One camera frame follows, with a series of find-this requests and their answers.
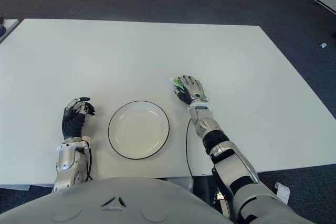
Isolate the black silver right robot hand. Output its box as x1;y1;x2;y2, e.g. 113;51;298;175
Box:
173;74;208;105

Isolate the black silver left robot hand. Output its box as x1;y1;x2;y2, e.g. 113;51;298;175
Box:
61;97;96;140

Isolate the green white toothpaste tube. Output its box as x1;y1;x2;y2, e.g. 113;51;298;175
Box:
167;76;209;103

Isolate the white plate with black rim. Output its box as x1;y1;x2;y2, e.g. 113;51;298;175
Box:
108;100;171;160

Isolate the grey robot torso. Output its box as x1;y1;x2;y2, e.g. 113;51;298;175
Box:
0;176;234;224

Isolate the white side table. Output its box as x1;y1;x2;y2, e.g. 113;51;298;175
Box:
0;19;20;44

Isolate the white paper strip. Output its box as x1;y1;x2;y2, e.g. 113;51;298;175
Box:
274;182;291;205

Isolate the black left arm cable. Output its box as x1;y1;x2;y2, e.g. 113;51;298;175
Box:
83;145;95;183

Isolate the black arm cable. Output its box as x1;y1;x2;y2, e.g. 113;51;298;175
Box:
83;145;95;183
185;118;195;180

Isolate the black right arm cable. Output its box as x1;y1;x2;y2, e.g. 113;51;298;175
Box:
185;118;195;180

